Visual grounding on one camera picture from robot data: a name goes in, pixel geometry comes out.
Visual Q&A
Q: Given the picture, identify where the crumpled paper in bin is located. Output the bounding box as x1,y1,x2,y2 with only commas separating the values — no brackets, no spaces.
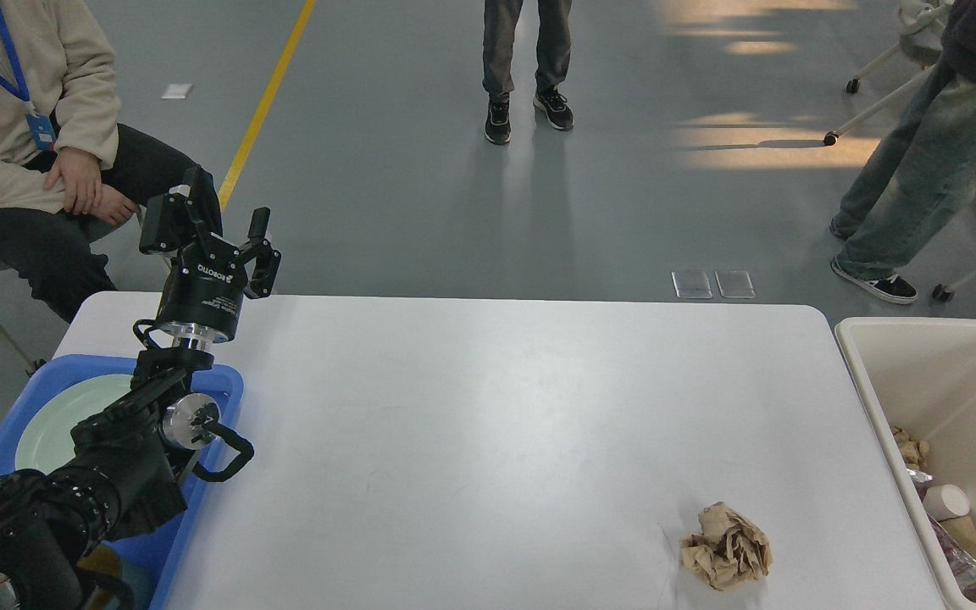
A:
890,426,932,471

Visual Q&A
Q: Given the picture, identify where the dark teal mug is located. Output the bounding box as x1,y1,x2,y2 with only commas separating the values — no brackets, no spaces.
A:
77,545,155,609

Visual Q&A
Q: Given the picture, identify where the small white cup in bin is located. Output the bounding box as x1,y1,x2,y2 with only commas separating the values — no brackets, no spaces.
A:
922,484,972,522

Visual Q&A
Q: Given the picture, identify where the brown cardboard in bin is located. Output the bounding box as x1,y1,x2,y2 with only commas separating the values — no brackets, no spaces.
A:
939,514,976,561

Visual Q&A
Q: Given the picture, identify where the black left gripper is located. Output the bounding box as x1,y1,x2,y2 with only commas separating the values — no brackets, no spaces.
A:
139,165,282,343

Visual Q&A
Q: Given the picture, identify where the green plate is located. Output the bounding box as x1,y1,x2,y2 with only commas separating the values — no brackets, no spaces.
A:
14,374,131,474

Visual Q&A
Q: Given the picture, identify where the blue plastic tray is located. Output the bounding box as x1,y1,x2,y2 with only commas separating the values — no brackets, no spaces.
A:
0,354,206,609

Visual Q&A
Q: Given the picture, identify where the person in beige sweater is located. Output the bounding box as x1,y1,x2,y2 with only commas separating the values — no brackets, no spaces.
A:
0,1,195,321

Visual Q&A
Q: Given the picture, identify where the crushed red can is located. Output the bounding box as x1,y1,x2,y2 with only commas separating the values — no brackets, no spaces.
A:
929,516,976,602

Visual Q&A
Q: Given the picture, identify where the brown paper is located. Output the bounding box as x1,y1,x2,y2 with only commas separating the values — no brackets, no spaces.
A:
680,502,774,593

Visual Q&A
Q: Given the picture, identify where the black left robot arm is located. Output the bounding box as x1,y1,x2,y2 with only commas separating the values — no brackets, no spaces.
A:
0,167,281,609

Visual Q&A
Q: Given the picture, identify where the person in blue jeans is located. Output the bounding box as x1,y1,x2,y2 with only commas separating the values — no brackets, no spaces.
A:
829,1,976,305

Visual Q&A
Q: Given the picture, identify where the white plastic bin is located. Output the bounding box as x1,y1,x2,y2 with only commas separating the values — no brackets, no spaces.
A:
835,318,976,609

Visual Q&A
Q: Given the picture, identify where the person in black sneakers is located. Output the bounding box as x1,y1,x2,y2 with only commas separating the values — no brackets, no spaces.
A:
482,0,575,146

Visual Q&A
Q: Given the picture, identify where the white chair leg right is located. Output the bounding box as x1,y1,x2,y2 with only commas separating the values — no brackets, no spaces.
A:
930,269,976,302

